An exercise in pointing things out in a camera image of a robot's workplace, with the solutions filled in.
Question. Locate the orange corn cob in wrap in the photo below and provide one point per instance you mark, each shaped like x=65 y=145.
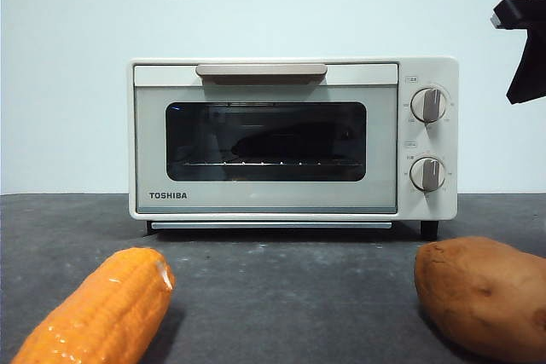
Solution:
x=102 y=313

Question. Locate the cream Toshiba toaster oven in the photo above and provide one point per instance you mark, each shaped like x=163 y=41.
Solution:
x=426 y=72

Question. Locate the brown sweet potato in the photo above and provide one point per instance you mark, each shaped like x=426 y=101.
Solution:
x=482 y=296

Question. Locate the oven knob with upright bar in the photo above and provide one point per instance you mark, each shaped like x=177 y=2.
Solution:
x=428 y=105

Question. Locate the oven knob with white line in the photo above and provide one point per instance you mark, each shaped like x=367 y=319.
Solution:
x=428 y=174

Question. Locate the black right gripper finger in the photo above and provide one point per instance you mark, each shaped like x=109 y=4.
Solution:
x=531 y=70

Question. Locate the dark purple eggplant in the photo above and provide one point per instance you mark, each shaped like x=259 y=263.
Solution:
x=290 y=142

